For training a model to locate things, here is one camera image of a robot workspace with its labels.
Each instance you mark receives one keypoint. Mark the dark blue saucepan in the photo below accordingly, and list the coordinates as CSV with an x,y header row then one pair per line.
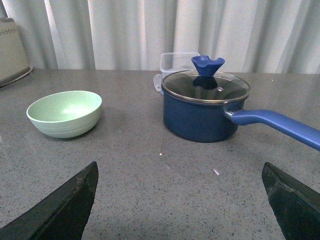
x,y
208,123

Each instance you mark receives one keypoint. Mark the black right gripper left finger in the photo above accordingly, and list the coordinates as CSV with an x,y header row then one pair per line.
x,y
62,215

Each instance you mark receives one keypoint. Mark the cream toaster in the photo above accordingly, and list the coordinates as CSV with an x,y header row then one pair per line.
x,y
14,62

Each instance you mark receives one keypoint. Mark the clear plastic container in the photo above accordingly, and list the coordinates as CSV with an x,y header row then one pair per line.
x,y
172,62

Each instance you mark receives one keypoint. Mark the glass lid blue knob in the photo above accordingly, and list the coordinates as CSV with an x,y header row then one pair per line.
x,y
205,84

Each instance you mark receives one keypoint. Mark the light green bowl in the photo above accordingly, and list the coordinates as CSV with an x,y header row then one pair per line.
x,y
66,114

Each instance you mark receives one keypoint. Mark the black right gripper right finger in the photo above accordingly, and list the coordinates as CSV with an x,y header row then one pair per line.
x,y
295,205

